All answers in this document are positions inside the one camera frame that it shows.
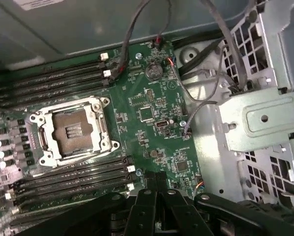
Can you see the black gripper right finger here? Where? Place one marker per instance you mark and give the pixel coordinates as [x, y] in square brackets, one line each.
[179, 214]

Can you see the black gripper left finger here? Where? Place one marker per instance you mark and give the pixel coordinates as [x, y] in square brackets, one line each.
[139, 211]

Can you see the black RAM slot white latch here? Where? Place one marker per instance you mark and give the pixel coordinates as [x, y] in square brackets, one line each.
[51, 68]
[63, 199]
[75, 178]
[51, 83]

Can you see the small square black chip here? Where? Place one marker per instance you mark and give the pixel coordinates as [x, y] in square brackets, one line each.
[181, 166]

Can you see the green motherboard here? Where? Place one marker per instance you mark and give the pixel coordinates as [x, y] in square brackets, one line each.
[134, 145]

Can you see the grey metal PC case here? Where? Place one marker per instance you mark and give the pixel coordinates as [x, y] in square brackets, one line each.
[207, 152]

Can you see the internal USB port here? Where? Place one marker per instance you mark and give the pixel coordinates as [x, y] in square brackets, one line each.
[161, 124]

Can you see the silver CPU socket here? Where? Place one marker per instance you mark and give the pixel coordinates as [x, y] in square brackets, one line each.
[70, 130]

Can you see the perforated metal disk bay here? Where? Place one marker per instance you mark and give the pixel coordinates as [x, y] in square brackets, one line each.
[260, 118]

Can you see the round coin cell battery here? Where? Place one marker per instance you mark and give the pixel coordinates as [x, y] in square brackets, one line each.
[154, 71]

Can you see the grey power supply box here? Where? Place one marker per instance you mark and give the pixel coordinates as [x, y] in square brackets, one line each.
[88, 24]

